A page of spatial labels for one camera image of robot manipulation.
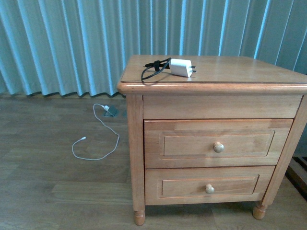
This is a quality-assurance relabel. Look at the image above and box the wooden drawer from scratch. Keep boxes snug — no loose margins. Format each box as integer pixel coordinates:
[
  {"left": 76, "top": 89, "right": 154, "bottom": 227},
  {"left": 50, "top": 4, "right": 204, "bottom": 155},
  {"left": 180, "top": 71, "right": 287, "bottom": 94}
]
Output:
[
  {"left": 145, "top": 166, "right": 274, "bottom": 205},
  {"left": 144, "top": 119, "right": 293, "bottom": 169}
]

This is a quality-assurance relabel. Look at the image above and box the black charger cable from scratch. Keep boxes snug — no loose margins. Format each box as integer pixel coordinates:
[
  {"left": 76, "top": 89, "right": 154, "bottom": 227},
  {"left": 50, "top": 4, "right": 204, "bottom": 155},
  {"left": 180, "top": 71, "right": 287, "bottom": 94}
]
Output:
[{"left": 141, "top": 57, "right": 172, "bottom": 85}]

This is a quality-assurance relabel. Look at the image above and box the white charger adapter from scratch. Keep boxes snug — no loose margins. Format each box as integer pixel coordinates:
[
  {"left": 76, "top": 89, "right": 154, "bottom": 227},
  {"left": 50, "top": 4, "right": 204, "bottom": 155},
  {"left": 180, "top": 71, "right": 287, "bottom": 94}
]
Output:
[{"left": 169, "top": 58, "right": 196, "bottom": 78}]

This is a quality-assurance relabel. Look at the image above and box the open metal floor socket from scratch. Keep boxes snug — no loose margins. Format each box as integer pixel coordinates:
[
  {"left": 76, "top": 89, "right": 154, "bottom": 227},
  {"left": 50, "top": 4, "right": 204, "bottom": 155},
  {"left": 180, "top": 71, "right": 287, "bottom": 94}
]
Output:
[{"left": 103, "top": 107, "right": 118, "bottom": 117}]

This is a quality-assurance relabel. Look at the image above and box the wooden nightstand cabinet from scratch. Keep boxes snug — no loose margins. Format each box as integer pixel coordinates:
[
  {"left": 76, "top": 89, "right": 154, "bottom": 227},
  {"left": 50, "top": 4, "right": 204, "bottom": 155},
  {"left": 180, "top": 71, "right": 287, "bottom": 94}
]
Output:
[{"left": 118, "top": 55, "right": 307, "bottom": 226}]

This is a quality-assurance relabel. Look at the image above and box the light blue pleated curtain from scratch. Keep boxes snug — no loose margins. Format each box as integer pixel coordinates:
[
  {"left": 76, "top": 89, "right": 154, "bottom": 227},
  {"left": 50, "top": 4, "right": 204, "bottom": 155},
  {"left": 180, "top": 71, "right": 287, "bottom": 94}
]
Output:
[{"left": 0, "top": 0, "right": 307, "bottom": 96}]

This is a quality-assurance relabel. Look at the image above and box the white cable on floor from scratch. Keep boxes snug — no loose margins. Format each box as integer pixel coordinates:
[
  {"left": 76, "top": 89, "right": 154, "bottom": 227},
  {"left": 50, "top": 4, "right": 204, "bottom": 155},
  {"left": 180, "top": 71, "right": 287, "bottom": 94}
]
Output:
[{"left": 71, "top": 103, "right": 120, "bottom": 161}]

